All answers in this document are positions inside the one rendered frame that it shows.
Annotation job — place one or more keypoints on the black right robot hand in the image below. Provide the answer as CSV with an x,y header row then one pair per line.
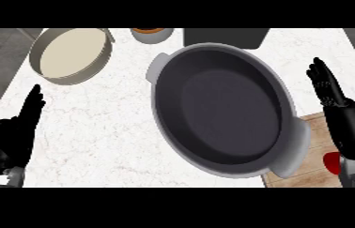
x,y
337,109

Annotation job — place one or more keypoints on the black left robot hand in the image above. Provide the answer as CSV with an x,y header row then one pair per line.
x,y
24,125

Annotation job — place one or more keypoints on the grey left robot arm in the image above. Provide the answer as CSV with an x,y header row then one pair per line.
x,y
12,177

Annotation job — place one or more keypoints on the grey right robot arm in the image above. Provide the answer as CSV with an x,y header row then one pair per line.
x,y
348,172

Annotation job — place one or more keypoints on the wooden cutting board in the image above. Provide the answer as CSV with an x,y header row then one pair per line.
x,y
318,156

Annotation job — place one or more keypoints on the red can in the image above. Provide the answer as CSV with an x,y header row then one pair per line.
x,y
331,163

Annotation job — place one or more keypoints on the large dark grey pot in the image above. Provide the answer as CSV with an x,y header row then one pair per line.
x,y
228,109

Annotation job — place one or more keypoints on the dark grey panel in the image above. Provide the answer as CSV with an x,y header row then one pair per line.
x,y
13,56

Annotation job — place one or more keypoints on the beige round bowl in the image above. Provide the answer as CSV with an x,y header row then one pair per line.
x,y
71,55

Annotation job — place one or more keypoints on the dark grey appliance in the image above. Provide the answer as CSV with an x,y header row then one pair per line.
x,y
223,38

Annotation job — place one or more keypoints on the small grey cup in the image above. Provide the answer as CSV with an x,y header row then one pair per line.
x,y
151,35

